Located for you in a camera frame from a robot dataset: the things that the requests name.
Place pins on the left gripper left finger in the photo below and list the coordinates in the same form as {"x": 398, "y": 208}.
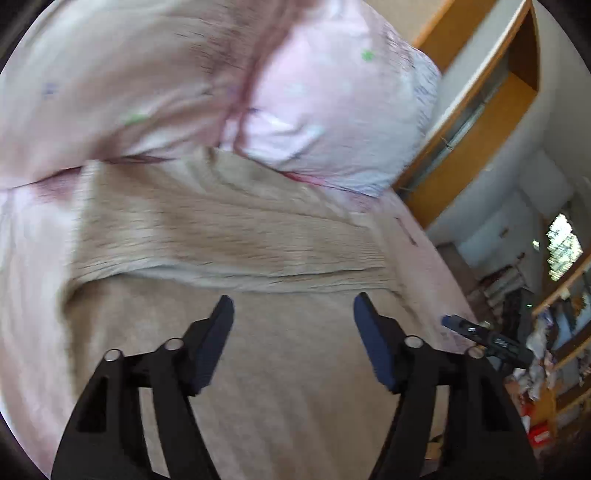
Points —
{"x": 104, "y": 437}

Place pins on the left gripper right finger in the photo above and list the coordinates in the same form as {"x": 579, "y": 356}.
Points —
{"x": 484, "y": 436}

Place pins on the cream cable-knit sweater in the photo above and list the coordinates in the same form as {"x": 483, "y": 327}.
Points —
{"x": 216, "y": 221}

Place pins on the wooden bookshelf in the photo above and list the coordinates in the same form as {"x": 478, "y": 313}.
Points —
{"x": 553, "y": 395}

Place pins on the pink floral bed sheet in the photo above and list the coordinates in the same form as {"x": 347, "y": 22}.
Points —
{"x": 32, "y": 276}

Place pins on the pink floral pillow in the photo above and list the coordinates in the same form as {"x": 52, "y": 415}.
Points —
{"x": 337, "y": 98}

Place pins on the large pink tree-print pillow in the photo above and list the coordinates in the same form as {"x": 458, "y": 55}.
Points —
{"x": 102, "y": 80}

